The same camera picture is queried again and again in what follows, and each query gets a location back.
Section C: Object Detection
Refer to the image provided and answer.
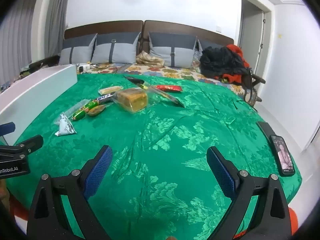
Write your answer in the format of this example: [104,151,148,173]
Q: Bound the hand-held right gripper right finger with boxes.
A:
[207,147,293,240]

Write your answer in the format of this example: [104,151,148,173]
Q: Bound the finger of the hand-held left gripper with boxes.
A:
[0,122,16,137]
[0,135,44,162]

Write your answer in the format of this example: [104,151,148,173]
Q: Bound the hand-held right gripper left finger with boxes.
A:
[26,145,113,240]

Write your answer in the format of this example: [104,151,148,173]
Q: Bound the silver triangular snack packet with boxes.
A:
[54,112,77,137]

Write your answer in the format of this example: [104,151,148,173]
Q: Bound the white cardboard box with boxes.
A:
[0,64,78,145]

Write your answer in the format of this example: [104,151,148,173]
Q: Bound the long clear wrapper packet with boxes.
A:
[54,99,90,124]

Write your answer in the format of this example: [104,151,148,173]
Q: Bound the small amber snack packet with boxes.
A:
[86,105,107,117]

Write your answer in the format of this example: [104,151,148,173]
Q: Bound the green candy tube packet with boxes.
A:
[72,99,100,121]

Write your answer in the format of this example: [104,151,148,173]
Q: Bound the dark chocolate bar packet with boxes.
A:
[97,92,118,103]

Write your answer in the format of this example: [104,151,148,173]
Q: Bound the cake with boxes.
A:
[111,88,160,113]

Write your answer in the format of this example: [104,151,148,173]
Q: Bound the yellow cake bar packet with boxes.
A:
[98,85,123,95]

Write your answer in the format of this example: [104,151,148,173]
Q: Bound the long clear black-tipped packet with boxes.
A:
[147,86,185,108]

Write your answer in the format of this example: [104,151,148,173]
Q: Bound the black snack packet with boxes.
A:
[124,76,148,89]

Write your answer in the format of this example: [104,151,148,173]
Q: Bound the red snack packet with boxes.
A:
[155,85,182,93]

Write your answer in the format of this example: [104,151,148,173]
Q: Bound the orange object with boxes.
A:
[9,197,31,221]
[287,206,299,236]

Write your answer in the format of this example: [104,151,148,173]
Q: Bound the black rectangular case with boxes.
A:
[257,122,276,140]

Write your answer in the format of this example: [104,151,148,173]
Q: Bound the black smartphone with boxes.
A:
[270,135,296,177]

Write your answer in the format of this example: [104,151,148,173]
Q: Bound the green floral bedspread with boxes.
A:
[5,73,303,240]

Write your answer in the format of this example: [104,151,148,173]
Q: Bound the thin-framed eyeglasses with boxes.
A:
[231,99,258,113]

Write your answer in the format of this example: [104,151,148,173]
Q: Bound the dark green bag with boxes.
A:
[28,56,61,70]

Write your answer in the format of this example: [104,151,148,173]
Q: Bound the grey curtain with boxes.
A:
[0,0,72,85]

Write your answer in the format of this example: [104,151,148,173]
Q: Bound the black chair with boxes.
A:
[246,67,266,103]

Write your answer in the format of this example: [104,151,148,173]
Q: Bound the grey two-tone pillow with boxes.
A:
[59,33,98,65]
[91,32,142,64]
[197,39,225,57]
[149,32,198,68]

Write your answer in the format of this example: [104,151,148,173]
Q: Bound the black jacket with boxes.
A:
[199,46,250,79]

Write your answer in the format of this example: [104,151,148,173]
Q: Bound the beige folded blanket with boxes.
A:
[136,51,165,67]

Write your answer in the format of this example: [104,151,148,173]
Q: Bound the red orange garment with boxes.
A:
[220,44,251,84]

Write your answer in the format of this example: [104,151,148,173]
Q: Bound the brown padded headboard panel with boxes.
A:
[141,20,235,53]
[64,20,144,55]

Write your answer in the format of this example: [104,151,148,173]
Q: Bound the white door frame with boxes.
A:
[235,0,272,101]

